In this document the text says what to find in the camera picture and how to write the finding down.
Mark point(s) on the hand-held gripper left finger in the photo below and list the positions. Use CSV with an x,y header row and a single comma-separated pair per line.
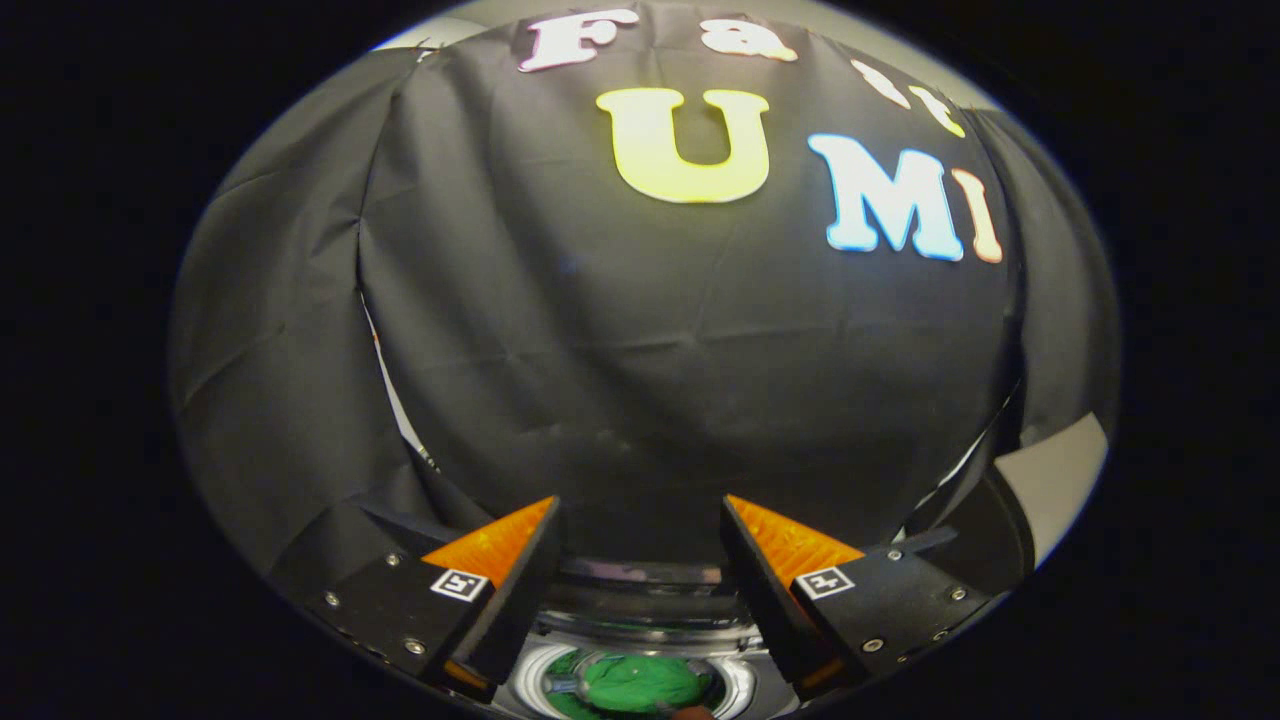
x,y
520,585

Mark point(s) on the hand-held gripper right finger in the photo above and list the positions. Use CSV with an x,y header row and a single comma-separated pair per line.
x,y
760,585

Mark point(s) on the dark grey washing machine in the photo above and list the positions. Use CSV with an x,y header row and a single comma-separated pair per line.
x,y
640,610

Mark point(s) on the green polo shirt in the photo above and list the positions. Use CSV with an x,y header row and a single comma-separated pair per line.
x,y
640,682

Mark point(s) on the black backdrop cloth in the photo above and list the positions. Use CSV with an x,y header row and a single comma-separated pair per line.
x,y
650,350

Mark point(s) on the beige cabinet with dark top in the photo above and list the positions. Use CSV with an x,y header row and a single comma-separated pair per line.
x,y
1060,480

